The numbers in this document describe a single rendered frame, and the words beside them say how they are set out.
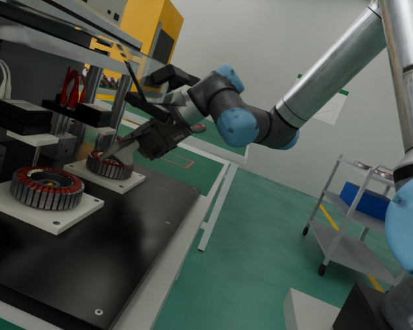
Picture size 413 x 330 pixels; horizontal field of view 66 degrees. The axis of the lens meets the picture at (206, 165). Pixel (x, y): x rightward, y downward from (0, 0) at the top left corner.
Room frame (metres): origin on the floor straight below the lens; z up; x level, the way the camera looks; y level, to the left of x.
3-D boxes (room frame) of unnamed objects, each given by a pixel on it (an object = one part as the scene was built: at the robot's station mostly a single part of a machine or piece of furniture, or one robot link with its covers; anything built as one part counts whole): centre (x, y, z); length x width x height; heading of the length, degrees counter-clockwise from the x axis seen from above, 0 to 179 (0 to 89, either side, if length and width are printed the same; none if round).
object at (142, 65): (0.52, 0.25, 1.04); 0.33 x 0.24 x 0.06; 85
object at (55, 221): (0.51, 0.24, 0.78); 0.15 x 0.15 x 0.01; 85
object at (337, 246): (2.83, -1.50, 0.51); 1.01 x 0.60 x 1.01; 175
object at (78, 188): (0.51, 0.24, 0.80); 0.11 x 0.11 x 0.04
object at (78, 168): (0.75, 0.22, 0.78); 0.15 x 0.15 x 0.01; 85
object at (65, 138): (0.76, 0.37, 0.80); 0.08 x 0.05 x 0.06; 175
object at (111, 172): (0.75, 0.22, 0.80); 0.11 x 0.11 x 0.04
